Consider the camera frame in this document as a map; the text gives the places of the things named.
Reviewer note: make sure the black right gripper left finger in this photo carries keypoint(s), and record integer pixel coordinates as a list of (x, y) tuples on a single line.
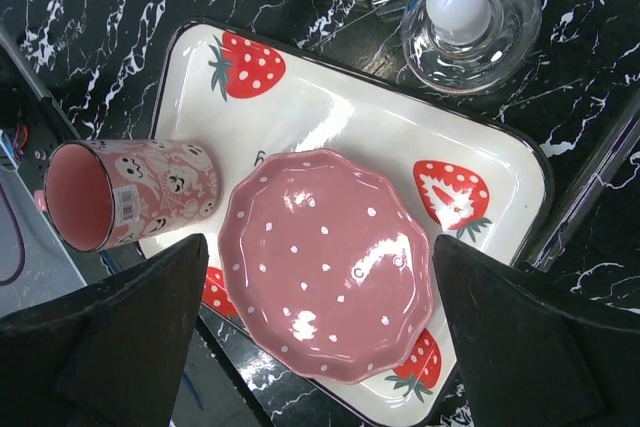
[(109, 354)]

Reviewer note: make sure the strawberry pattern white tray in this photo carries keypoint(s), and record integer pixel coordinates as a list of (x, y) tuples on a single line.
[(247, 98)]

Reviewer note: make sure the pink ghost pattern mug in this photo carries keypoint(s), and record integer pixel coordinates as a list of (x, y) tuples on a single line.
[(102, 194)]

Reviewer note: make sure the glass alcohol lamp white cap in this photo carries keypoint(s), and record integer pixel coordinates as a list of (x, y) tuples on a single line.
[(467, 47)]

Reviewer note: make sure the pink polka dot plate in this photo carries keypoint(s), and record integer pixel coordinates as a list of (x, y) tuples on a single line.
[(325, 266)]

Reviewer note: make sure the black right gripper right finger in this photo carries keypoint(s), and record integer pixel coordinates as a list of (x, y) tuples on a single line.
[(532, 355)]

